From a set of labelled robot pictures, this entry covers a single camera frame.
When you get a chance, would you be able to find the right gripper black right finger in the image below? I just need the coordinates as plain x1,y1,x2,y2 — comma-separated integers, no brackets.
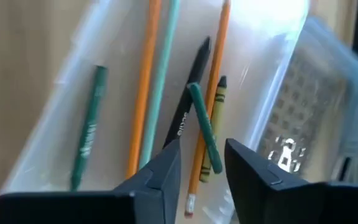
224,139,328,224

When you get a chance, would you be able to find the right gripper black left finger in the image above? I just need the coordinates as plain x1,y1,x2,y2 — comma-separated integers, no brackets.
113,139,182,224

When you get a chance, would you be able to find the teal green crayon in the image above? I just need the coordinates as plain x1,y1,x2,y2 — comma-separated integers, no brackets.
186,82,223,174

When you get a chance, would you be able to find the olive crayon with black stripes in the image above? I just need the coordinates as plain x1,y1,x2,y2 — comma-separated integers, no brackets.
199,75,228,184

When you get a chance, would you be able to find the dark green marker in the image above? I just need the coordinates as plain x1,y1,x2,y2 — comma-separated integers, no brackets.
70,65,109,191

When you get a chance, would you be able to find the black marker pen white print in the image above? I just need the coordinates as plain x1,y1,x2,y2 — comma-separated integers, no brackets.
163,36,213,149

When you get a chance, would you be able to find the teal pencil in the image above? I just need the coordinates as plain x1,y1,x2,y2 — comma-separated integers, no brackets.
139,0,181,169

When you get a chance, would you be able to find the orange wooden pencil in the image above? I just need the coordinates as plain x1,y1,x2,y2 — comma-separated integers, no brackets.
125,0,163,180
184,0,232,218

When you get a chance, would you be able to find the clear box lid with grid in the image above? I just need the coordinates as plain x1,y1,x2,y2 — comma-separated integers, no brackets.
249,15,358,187

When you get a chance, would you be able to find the clear plastic supply box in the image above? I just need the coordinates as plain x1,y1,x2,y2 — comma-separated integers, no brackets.
0,0,312,224

